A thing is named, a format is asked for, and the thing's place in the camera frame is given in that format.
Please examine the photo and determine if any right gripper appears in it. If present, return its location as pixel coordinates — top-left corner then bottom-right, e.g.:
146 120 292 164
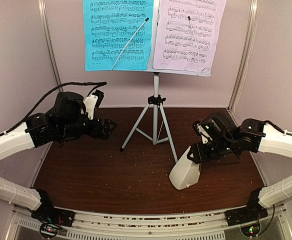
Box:
187 137 236 165

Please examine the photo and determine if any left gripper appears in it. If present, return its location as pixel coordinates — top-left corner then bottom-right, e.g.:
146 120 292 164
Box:
59 114 116 140

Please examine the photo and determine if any white metronome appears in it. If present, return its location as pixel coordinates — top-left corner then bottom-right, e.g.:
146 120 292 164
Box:
169 146 201 190

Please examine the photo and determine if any white perforated music stand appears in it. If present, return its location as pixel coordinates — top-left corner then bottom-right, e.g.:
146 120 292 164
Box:
110 0 223 169

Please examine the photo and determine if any lilac sheet music page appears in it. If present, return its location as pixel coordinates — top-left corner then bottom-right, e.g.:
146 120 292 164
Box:
153 0 226 76

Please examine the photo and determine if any blue sheet music page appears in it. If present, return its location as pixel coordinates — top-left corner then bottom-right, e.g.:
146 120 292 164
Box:
83 0 154 72

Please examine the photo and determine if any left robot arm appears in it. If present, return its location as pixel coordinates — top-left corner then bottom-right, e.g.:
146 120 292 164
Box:
0 90 117 222

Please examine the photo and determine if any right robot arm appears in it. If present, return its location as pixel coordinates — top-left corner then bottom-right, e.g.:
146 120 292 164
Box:
186 112 292 221

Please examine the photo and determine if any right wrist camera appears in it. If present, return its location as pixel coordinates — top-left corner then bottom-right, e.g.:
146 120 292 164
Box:
192 121 212 144

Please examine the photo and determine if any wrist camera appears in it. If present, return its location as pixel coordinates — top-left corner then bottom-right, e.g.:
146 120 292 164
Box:
192 121 212 144
83 90 104 120

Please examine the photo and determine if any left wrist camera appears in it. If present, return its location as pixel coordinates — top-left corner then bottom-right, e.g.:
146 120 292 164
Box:
83 90 104 120

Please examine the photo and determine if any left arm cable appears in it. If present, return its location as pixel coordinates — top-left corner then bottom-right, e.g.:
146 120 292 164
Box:
0 81 108 143

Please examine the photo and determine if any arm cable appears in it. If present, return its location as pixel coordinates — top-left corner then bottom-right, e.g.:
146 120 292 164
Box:
220 120 292 166
0 81 108 143

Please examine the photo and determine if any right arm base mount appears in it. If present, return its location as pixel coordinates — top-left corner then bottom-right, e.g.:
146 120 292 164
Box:
225 207 268 238

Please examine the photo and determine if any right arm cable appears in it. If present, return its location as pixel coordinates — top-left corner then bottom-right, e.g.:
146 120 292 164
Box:
220 120 292 166

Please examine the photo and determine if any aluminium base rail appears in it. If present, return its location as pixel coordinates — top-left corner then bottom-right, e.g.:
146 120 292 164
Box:
10 197 286 240

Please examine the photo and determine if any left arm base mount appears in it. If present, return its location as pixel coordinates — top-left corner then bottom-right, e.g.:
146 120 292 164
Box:
30 207 75 239

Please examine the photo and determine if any left aluminium corner post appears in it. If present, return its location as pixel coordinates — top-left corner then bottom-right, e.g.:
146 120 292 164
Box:
38 0 61 85

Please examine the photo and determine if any aluminium corner post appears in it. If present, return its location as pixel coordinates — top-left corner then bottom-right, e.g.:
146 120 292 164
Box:
38 0 61 85
228 0 260 115

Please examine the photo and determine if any right aluminium corner post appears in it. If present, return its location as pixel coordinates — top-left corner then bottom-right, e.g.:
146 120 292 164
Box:
228 0 260 115

